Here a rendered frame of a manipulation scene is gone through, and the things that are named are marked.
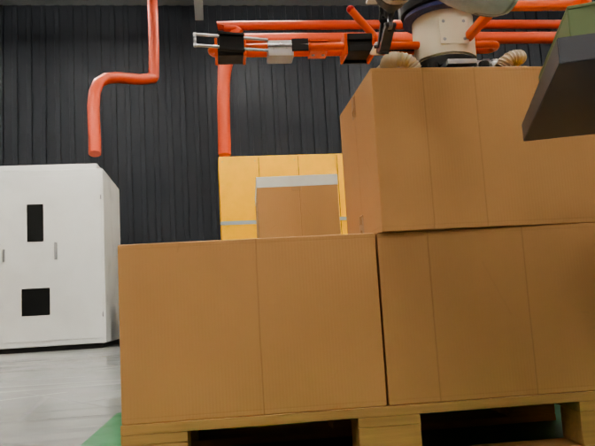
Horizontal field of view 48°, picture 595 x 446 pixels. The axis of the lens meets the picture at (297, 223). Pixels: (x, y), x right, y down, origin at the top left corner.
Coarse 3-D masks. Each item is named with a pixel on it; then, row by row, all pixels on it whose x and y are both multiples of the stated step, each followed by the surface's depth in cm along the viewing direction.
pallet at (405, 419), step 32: (256, 416) 149; (288, 416) 149; (320, 416) 150; (352, 416) 151; (384, 416) 151; (416, 416) 152; (448, 416) 203; (480, 416) 200; (512, 416) 197; (544, 416) 198; (576, 416) 157
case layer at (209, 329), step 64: (128, 256) 151; (192, 256) 152; (256, 256) 153; (320, 256) 155; (384, 256) 156; (448, 256) 158; (512, 256) 159; (576, 256) 161; (128, 320) 149; (192, 320) 150; (256, 320) 151; (320, 320) 153; (384, 320) 154; (448, 320) 156; (512, 320) 157; (576, 320) 159; (128, 384) 147; (192, 384) 148; (256, 384) 150; (320, 384) 151; (384, 384) 152; (448, 384) 154; (512, 384) 155; (576, 384) 157
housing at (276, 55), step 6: (270, 42) 178; (276, 42) 179; (282, 42) 179; (288, 42) 179; (270, 48) 178; (276, 48) 178; (282, 48) 179; (288, 48) 178; (270, 54) 178; (276, 54) 178; (282, 54) 178; (288, 54) 179; (270, 60) 181; (276, 60) 182; (282, 60) 182; (288, 60) 182
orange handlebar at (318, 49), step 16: (528, 0) 162; (544, 0) 162; (560, 0) 163; (576, 0) 163; (480, 16) 169; (320, 48) 180; (336, 48) 181; (400, 48) 183; (416, 48) 183; (480, 48) 186; (496, 48) 187
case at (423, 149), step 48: (384, 96) 160; (432, 96) 161; (480, 96) 163; (528, 96) 165; (384, 144) 158; (432, 144) 160; (480, 144) 161; (528, 144) 163; (576, 144) 165; (384, 192) 157; (432, 192) 158; (480, 192) 160; (528, 192) 161; (576, 192) 163
